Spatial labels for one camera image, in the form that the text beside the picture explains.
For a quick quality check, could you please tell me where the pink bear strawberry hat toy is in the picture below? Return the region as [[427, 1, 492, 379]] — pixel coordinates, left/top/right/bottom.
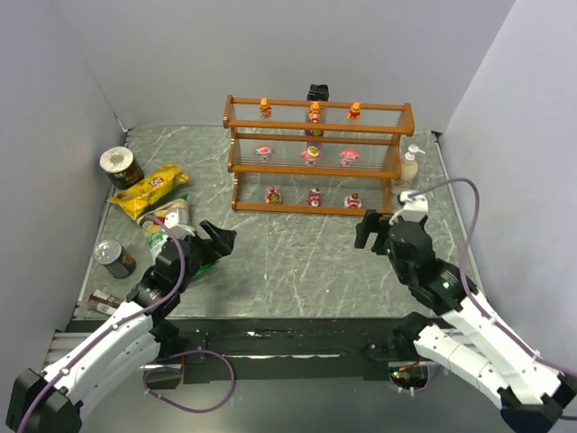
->
[[307, 188, 322, 207]]

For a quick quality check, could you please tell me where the pink bear blue glasses toy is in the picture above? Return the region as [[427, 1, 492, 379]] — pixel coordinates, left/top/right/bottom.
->
[[339, 149, 361, 167]]

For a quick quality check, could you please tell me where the pink bear yellow hat toy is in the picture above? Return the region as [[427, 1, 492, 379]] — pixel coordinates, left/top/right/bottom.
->
[[300, 146, 321, 166]]

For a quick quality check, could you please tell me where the orange bear toy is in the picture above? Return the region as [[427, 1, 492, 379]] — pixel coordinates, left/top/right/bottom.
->
[[308, 101, 322, 123], [347, 101, 361, 122], [259, 97, 272, 118]]

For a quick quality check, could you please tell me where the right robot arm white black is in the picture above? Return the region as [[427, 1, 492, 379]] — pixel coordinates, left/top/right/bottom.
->
[[354, 210, 576, 432]]

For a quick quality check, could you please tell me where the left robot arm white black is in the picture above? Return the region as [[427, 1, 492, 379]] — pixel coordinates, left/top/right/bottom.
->
[[5, 221, 237, 432]]

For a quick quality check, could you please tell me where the orange wooden shelf rack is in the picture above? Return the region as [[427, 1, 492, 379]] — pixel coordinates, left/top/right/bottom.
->
[[223, 95, 415, 216]]

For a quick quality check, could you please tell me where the green Chuba chips bag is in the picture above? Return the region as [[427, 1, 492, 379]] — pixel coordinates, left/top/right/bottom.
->
[[137, 194, 191, 274]]

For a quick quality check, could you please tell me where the beige lotion pump bottle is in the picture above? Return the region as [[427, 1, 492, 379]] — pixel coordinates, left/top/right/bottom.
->
[[391, 144, 425, 194]]

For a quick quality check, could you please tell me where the yellow chips bag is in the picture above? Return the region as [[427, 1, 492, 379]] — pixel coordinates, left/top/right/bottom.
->
[[108, 163, 189, 220]]

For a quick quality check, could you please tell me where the dark soda can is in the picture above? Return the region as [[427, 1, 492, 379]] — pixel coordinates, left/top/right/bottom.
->
[[93, 239, 136, 279]]

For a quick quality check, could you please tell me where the brown chocolate bar wrapper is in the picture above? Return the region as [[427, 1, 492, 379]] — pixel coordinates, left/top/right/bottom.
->
[[87, 290, 124, 316]]

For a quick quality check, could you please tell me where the black paper cup white lid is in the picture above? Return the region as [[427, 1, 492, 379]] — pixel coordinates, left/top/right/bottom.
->
[[99, 146, 144, 189]]

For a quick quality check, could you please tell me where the small electronics board with leds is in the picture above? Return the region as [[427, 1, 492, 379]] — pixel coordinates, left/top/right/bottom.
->
[[389, 360, 430, 397]]

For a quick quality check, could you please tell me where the purple spray can black cap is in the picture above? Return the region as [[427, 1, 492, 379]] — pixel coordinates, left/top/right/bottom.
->
[[304, 84, 329, 151]]

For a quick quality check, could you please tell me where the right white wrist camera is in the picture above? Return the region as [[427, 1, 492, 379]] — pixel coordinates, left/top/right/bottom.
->
[[389, 191, 429, 226]]

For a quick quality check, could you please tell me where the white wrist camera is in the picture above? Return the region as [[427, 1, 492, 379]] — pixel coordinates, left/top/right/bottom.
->
[[389, 191, 429, 226], [164, 207, 196, 239]]

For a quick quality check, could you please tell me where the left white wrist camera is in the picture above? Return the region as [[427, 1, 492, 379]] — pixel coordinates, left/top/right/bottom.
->
[[164, 207, 196, 239]]

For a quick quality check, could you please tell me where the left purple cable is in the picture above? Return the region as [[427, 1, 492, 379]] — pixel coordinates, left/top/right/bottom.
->
[[17, 215, 187, 432]]

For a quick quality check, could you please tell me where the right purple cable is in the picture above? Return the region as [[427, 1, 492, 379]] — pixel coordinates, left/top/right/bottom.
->
[[412, 178, 577, 393]]

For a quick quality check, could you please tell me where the purple cable loop front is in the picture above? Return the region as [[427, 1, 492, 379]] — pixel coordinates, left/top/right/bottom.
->
[[142, 349, 236, 414]]

